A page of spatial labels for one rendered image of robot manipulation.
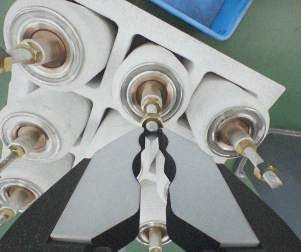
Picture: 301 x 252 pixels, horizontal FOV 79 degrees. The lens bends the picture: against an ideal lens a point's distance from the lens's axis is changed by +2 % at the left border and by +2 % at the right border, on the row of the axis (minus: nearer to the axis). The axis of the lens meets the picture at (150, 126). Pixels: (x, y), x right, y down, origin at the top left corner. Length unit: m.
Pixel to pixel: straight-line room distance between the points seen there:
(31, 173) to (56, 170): 0.04
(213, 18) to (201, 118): 0.28
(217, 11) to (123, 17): 0.25
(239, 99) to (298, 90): 0.37
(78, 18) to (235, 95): 0.19
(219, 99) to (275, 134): 0.37
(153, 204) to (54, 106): 0.24
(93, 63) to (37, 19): 0.06
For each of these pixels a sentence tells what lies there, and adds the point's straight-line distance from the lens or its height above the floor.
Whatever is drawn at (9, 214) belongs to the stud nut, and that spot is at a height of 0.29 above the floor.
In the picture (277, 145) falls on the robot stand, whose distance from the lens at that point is 0.56.
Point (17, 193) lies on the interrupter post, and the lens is 0.36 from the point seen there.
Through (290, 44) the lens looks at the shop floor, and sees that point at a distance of 0.55.
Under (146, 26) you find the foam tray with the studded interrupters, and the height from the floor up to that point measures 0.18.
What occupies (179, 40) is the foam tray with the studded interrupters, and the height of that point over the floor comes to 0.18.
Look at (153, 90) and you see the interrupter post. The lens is 0.20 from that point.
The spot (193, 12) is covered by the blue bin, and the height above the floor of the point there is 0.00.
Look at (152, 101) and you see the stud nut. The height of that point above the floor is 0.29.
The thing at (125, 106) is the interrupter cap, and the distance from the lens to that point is 0.22.
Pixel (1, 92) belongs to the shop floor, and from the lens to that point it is 0.61.
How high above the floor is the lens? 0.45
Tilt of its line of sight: 62 degrees down
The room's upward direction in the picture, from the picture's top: 180 degrees counter-clockwise
